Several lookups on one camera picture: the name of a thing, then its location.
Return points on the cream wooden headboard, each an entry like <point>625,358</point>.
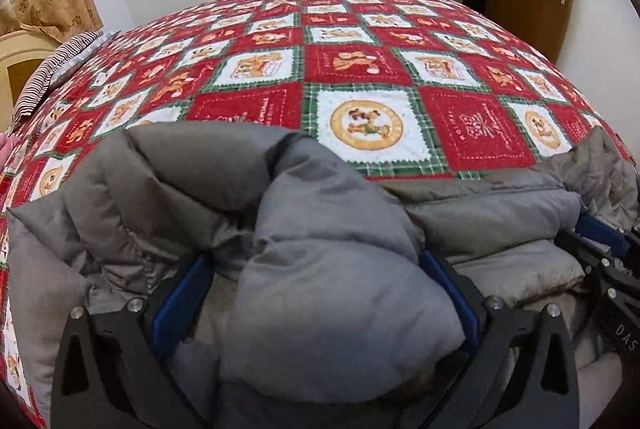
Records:
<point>20,59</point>

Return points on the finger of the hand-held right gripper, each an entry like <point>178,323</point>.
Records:
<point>600,229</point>
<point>605,274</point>

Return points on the red printed bedsheet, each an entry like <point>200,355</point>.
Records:
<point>350,59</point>

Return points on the pink folded blanket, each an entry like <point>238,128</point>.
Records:
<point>5,146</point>

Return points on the striped pillow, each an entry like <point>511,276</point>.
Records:
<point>55,69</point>

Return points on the grey puffer jacket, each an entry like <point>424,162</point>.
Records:
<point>310,284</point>

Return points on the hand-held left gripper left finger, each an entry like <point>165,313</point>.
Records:
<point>182,299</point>

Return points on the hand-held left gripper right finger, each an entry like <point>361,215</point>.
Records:
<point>452,296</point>

